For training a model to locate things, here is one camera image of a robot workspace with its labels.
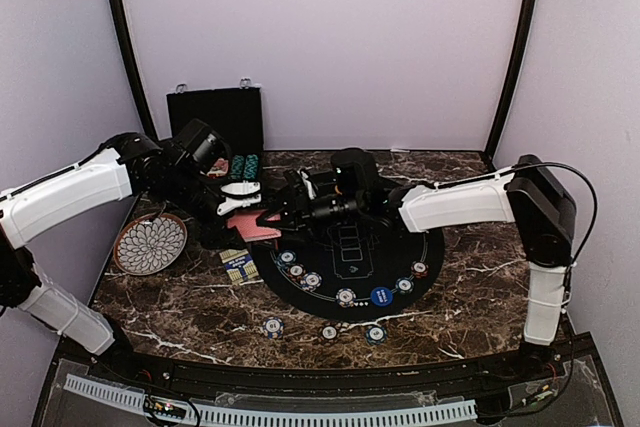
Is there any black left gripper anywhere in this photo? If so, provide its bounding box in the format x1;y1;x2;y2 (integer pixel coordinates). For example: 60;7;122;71
163;166;247;250

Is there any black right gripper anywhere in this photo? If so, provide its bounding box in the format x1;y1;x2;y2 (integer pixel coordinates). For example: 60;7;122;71
257;186;365;244

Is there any red playing card deck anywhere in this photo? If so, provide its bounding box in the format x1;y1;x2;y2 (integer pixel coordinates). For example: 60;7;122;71
227;210;282;242

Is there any orange chip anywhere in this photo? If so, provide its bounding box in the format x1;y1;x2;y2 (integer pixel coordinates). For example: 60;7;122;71
287;264;306;279

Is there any white blue chip bottom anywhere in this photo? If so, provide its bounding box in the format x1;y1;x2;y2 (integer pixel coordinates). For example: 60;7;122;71
336;288;356;308

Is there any blue white chip stack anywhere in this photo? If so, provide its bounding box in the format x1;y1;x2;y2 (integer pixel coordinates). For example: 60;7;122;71
262;317;284;339

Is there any brown white chip stack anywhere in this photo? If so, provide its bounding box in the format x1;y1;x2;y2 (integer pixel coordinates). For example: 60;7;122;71
320;325;339;343

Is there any red chip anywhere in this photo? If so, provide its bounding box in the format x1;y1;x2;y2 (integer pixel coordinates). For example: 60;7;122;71
411;261;429;278

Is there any teal blue chip stack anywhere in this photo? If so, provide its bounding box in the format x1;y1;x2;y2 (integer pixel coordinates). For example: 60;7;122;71
365;325;388;345

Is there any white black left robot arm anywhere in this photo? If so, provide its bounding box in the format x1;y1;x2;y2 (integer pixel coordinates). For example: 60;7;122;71
1;128;261;383

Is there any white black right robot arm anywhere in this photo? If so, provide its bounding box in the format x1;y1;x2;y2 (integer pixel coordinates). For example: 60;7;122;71
252;148;576;381

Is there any boxed card deck in case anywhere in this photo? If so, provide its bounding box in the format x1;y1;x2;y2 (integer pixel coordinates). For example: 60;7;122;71
207;158;230;178

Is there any teal chip row left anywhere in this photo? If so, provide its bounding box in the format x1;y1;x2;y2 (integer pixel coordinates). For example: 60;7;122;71
229;155;245;181

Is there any teal chip row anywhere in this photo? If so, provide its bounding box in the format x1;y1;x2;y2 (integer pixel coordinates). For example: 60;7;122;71
229;155;245;181
242;154;260;181

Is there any teal chip row right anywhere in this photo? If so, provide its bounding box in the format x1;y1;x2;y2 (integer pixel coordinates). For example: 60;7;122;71
242;154;260;181

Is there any gold blue card box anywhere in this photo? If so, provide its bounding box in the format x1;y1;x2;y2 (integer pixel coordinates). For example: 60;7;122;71
219;249;259;285

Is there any floral ceramic plate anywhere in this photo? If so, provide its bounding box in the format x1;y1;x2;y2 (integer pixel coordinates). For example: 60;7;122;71
113;213;188;276

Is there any round black poker mat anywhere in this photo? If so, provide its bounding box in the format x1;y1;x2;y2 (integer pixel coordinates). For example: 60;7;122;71
249;171;446;322

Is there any black poker chip case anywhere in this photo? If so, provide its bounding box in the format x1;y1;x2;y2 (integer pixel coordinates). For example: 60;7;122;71
166;86;264;182

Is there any blue small blind button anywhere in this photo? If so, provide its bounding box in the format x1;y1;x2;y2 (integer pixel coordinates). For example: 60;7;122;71
370;287;394;307

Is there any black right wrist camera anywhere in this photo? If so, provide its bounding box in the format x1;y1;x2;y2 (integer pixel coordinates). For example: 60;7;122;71
330;147;380;196

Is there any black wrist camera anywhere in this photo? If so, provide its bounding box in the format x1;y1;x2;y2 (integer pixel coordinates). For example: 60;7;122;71
330;147;380;196
173;119;232;174

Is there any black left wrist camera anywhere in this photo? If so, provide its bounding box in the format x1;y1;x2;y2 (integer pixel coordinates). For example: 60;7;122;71
173;119;232;174

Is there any black left frame post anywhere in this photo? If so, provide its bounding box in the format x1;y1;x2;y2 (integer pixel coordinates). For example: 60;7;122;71
108;0;158;140

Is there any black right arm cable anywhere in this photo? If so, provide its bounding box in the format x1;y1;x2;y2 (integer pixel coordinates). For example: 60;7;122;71
429;161;599;298

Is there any white cable duct strip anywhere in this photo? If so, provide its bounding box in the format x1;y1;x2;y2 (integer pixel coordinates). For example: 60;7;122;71
63;374;478;426

